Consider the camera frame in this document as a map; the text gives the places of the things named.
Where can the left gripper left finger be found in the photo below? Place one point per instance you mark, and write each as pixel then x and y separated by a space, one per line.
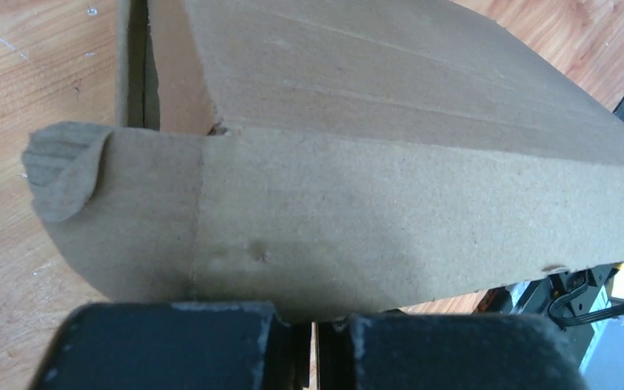
pixel 178 345

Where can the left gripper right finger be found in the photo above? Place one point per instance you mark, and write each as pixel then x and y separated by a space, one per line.
pixel 445 351

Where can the cardboard box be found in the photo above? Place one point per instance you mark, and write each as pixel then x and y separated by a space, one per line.
pixel 336 157

